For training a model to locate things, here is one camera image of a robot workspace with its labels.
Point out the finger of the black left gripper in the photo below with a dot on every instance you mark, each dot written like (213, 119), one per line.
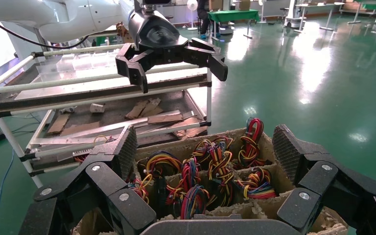
(210, 56)
(133, 66)

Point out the brown cardboard carton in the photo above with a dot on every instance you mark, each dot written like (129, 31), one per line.
(244, 4)
(215, 4)

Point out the clear plastic tray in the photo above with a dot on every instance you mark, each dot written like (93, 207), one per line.
(77, 63)

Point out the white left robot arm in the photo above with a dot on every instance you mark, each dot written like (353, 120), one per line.
(61, 19)

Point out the person in dark clothes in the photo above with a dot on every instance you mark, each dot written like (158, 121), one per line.
(203, 13)

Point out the white top table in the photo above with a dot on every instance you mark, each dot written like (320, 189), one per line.
(321, 5)

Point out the brown cardboard divider box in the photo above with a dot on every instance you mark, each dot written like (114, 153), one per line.
(272, 142)

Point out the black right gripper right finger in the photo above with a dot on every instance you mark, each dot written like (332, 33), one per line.
(324, 181)

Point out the green cloth table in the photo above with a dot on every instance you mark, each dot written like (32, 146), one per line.
(233, 15)

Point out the white standing fan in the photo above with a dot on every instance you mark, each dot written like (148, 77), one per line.
(262, 3)
(192, 6)

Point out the torn brown cardboard piece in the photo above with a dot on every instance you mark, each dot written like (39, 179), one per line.
(58, 123)
(142, 108)
(191, 129)

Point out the white paper cup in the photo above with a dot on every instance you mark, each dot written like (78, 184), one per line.
(97, 108)

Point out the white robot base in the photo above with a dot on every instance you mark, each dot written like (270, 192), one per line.
(293, 16)

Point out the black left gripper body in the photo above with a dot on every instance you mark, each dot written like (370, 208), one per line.
(155, 35)

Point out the white pipe rack cart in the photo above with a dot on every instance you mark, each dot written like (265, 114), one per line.
(77, 95)

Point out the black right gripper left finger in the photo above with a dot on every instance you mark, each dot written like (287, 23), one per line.
(103, 181)

